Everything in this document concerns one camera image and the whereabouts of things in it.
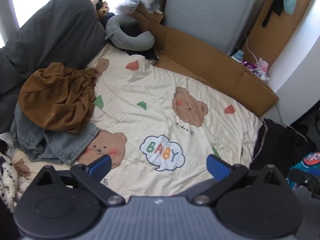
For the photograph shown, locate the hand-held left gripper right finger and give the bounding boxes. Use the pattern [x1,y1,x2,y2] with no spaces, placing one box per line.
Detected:
[191,154,288,207]

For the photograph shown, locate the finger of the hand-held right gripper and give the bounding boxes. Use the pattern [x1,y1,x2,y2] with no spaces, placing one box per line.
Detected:
[290,169,320,198]

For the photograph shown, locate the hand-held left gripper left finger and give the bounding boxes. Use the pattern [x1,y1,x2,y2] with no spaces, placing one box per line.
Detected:
[34,154,126,207]

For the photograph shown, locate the brown printed t-shirt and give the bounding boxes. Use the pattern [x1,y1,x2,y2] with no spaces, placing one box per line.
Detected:
[19,62,98,134]

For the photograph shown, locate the teal printed jersey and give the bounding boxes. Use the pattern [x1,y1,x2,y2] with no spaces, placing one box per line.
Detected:
[286,152,320,189]

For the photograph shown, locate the grey cloth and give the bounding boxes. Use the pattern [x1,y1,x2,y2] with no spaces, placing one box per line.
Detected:
[292,187,320,240]

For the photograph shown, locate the light blue jeans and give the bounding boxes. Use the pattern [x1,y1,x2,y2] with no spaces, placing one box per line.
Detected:
[10,100,100,166]

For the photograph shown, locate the black cloth with patterned trim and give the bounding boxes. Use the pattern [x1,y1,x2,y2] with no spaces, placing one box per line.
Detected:
[250,118,290,170]

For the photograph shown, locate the grey blue sweatshirt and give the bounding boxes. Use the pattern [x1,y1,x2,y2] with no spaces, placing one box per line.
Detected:
[12,140,45,162]

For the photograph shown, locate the cream bear print blanket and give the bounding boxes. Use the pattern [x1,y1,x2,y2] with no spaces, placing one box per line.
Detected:
[0,44,264,198]

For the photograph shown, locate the white black spotted fluffy blanket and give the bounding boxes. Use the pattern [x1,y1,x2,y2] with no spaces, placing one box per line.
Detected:
[0,154,19,207]

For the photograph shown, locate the pink purple refill pack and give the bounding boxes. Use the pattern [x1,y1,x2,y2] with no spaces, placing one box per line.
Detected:
[242,58,270,82]

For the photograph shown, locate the detergent bottle with blue cap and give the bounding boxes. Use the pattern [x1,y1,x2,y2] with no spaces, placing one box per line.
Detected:
[231,50,245,63]

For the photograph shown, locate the large cardboard sheet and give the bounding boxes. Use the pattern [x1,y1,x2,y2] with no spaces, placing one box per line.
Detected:
[136,17,279,117]

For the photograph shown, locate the dark navy cloth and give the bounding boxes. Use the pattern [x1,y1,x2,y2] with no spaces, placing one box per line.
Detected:
[124,46,160,62]

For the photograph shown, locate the grey neck pillow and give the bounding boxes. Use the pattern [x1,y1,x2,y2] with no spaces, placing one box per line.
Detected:
[104,15,155,52]

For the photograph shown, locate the brown wooden door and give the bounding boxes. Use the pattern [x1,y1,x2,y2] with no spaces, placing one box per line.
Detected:
[241,0,314,77]

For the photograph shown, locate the dark grey pillow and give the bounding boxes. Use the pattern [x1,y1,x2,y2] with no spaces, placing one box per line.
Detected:
[0,0,108,134]

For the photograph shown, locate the small teddy bear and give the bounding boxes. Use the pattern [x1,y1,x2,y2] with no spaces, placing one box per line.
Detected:
[96,0,115,19]

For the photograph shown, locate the grey appliance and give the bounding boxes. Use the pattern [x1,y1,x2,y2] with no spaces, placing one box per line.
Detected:
[164,0,269,55]

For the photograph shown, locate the black hanging garment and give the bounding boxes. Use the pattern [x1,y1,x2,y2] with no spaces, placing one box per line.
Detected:
[261,0,292,28]

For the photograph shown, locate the white cable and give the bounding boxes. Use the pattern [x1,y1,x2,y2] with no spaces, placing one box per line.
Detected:
[244,31,310,143]

